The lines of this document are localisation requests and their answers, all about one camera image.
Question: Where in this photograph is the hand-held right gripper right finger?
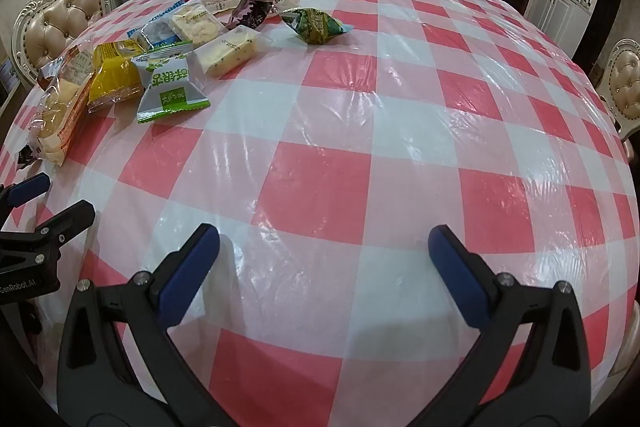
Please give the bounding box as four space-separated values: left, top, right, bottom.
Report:
427 224 593 427

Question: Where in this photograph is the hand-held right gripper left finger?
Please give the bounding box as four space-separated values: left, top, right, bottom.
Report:
56 222 241 427

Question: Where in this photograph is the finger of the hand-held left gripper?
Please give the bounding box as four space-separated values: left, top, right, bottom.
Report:
0 173 51 220
0 200 97 259

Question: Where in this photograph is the orange bread packet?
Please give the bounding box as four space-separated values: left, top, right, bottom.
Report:
28 44 98 168

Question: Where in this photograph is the green and white snack packet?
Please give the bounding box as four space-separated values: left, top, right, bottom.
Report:
131 41 212 124

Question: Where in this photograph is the clear nougat packet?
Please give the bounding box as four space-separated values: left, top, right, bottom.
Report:
192 25 273 78

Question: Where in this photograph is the clear cracker packet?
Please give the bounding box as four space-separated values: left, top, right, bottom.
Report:
167 2 226 48

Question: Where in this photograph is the green pea snack packet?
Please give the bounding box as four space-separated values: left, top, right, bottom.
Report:
280 7 351 45

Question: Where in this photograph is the yellow snack packet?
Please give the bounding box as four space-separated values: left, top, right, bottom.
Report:
87 39 146 114

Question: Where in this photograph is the cream tufted dining chair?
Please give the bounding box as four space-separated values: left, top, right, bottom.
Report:
11 0 112 80
595 38 640 142

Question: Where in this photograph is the red white checkered tablecloth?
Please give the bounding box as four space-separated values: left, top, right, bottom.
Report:
0 0 638 427

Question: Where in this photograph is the blue and white snack packet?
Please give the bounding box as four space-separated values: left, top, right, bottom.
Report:
126 4 186 52

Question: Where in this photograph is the dark purple snack packet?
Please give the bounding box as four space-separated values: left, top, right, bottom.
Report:
227 0 276 30

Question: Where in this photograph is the small white snack packet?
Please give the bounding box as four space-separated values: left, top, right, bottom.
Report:
197 0 241 15

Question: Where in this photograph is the white side cabinet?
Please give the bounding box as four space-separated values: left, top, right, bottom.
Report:
525 0 591 52

